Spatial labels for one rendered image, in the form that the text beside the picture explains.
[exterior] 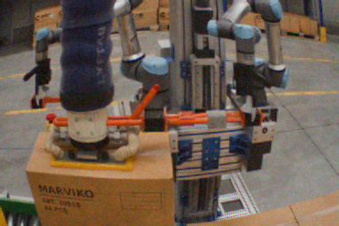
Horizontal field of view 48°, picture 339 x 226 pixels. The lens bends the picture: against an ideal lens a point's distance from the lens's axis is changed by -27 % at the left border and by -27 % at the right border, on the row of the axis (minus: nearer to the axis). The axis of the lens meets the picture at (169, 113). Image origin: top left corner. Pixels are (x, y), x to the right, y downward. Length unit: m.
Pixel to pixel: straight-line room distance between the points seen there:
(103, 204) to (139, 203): 0.14
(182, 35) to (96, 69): 0.84
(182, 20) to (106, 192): 1.04
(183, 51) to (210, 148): 0.48
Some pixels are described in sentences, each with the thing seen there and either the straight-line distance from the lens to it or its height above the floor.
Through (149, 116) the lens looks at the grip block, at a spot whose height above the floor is 1.22.
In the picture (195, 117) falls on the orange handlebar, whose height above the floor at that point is 1.21.
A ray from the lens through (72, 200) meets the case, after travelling 1.74.
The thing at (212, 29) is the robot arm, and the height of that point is 1.51.
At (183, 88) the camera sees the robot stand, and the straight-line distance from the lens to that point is 2.46.
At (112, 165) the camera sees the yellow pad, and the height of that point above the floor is 1.09.
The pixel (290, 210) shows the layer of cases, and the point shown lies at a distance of 2.38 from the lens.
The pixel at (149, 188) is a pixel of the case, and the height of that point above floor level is 1.03.
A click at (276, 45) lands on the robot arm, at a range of 2.21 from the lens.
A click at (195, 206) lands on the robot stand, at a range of 2.68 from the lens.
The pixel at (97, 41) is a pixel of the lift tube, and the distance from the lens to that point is 1.61.
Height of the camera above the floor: 1.88
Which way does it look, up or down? 22 degrees down
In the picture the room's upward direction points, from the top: 1 degrees counter-clockwise
